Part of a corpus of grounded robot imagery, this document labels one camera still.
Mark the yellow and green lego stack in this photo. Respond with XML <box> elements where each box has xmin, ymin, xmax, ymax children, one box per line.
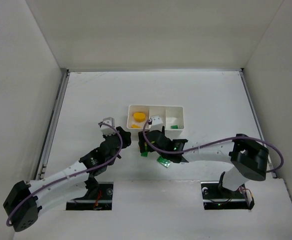
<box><xmin>139</xmin><ymin>142</ymin><xmax>148</xmax><ymax>158</ymax></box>

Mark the yellow oval butterfly lego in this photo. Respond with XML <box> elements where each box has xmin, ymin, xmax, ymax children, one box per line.
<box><xmin>133</xmin><ymin>112</ymin><xmax>146</xmax><ymax>123</ymax></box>

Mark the yellow lego brick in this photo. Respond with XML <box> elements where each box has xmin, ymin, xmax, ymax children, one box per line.
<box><xmin>131</xmin><ymin>122</ymin><xmax>141</xmax><ymax>129</ymax></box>

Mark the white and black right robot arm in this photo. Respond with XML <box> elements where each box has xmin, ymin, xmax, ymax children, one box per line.
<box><xmin>138</xmin><ymin>129</ymin><xmax>269</xmax><ymax>192</ymax></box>

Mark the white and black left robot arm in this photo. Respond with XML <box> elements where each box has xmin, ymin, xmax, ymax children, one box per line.
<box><xmin>3</xmin><ymin>123</ymin><xmax>131</xmax><ymax>232</ymax></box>

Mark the green flat lego plate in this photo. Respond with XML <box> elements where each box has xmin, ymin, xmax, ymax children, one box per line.
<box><xmin>157</xmin><ymin>156</ymin><xmax>171</xmax><ymax>168</ymax></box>

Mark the white three-compartment container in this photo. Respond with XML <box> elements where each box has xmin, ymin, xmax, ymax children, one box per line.
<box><xmin>126</xmin><ymin>104</ymin><xmax>185</xmax><ymax>135</ymax></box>

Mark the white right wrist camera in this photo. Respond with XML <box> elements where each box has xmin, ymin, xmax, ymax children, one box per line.
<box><xmin>149</xmin><ymin>115</ymin><xmax>164</xmax><ymax>131</ymax></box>

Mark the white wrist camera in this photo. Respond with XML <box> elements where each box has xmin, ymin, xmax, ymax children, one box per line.
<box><xmin>98</xmin><ymin>117</ymin><xmax>115</xmax><ymax>137</ymax></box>
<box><xmin>149</xmin><ymin>115</ymin><xmax>164</xmax><ymax>131</ymax></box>

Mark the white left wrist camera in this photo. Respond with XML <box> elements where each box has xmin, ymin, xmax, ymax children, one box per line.
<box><xmin>98</xmin><ymin>117</ymin><xmax>115</xmax><ymax>137</ymax></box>

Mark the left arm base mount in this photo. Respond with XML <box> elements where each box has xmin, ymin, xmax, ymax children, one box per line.
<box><xmin>66</xmin><ymin>182</ymin><xmax>114</xmax><ymax>211</ymax></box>

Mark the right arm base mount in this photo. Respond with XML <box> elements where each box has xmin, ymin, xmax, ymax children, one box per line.
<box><xmin>201</xmin><ymin>181</ymin><xmax>255</xmax><ymax>210</ymax></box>

